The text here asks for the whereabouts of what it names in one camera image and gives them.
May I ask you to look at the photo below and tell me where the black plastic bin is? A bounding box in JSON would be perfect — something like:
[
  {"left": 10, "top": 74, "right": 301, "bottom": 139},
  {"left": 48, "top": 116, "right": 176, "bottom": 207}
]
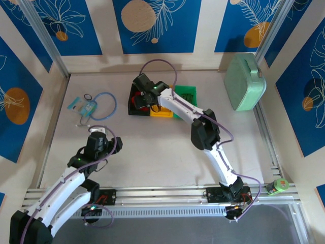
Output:
[{"left": 127, "top": 83, "right": 153, "bottom": 117}]

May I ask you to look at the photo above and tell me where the yellow plastic bin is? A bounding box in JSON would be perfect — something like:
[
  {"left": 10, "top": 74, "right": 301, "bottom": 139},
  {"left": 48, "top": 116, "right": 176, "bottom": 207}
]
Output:
[{"left": 149, "top": 85, "right": 176, "bottom": 119}]

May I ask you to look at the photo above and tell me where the green plastic bin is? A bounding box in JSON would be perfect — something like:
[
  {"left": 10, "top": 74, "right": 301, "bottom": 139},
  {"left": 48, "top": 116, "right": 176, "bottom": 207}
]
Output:
[{"left": 172, "top": 85, "right": 198, "bottom": 120}]

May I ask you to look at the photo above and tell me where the clear printed plastic packet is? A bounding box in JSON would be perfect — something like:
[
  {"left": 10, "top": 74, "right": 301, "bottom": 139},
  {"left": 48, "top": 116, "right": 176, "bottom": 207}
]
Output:
[{"left": 78, "top": 101, "right": 99, "bottom": 118}]

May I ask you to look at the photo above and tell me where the light blue plastic packet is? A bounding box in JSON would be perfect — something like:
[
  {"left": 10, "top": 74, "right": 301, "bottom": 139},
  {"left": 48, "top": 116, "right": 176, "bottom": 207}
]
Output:
[{"left": 67, "top": 97, "right": 85, "bottom": 111}]

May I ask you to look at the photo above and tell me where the black electronics module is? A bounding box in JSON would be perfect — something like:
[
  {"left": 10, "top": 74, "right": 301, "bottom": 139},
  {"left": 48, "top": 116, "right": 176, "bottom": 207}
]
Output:
[
  {"left": 224, "top": 203, "right": 252, "bottom": 221},
  {"left": 81, "top": 204, "right": 104, "bottom": 217}
]

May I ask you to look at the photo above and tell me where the mint green zip case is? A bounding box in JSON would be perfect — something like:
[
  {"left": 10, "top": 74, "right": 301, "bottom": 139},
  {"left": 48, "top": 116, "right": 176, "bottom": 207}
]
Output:
[{"left": 223, "top": 52, "right": 267, "bottom": 112}]

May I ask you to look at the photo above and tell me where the green tape roll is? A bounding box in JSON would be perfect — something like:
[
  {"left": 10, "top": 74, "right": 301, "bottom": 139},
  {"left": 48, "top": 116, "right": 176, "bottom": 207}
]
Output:
[{"left": 265, "top": 177, "right": 290, "bottom": 196}]

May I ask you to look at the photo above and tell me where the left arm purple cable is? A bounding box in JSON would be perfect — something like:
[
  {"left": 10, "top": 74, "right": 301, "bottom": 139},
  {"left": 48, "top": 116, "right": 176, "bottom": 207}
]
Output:
[{"left": 21, "top": 125, "right": 124, "bottom": 244}]

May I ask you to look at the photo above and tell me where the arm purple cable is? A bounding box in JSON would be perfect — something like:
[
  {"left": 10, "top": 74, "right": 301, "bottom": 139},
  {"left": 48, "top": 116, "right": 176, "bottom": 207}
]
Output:
[
  {"left": 21, "top": 125, "right": 124, "bottom": 244},
  {"left": 140, "top": 58, "right": 263, "bottom": 222}
]

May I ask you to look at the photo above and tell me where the blue tube ring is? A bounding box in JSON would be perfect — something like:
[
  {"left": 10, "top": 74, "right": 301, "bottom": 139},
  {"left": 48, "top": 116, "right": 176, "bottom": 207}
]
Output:
[{"left": 88, "top": 91, "right": 118, "bottom": 121}]

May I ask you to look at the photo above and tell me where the thin metal wire clip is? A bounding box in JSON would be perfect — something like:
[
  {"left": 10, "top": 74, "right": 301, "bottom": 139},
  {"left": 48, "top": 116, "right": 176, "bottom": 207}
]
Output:
[{"left": 76, "top": 115, "right": 90, "bottom": 128}]

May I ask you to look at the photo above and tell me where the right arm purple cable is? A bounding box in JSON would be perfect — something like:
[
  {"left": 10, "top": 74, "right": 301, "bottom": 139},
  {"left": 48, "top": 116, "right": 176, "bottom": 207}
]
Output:
[{"left": 140, "top": 58, "right": 263, "bottom": 222}]

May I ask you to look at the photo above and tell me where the aluminium side rail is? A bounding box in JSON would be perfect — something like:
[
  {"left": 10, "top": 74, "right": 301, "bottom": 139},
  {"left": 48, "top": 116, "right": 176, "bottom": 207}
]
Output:
[
  {"left": 38, "top": 75, "right": 71, "bottom": 189},
  {"left": 253, "top": 104, "right": 283, "bottom": 179}
]

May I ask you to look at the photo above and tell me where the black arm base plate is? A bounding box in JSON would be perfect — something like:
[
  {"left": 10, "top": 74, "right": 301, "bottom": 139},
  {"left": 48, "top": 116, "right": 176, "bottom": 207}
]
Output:
[
  {"left": 206, "top": 187, "right": 253, "bottom": 204},
  {"left": 87, "top": 189, "right": 117, "bottom": 206}
]

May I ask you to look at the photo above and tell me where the aluminium front rail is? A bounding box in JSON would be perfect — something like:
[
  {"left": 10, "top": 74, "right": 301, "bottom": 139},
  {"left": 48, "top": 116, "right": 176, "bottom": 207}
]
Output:
[{"left": 21, "top": 183, "right": 303, "bottom": 209}]

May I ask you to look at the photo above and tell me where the slotted grey cable duct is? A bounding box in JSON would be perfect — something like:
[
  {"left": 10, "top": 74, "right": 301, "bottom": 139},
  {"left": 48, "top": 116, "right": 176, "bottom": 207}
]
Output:
[{"left": 31, "top": 205, "right": 299, "bottom": 221}]

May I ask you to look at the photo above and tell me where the aluminium corner post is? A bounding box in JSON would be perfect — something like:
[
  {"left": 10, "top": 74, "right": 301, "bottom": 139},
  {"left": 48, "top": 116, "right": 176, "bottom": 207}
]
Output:
[
  {"left": 254, "top": 0, "right": 301, "bottom": 61},
  {"left": 19, "top": 0, "right": 71, "bottom": 77}
]

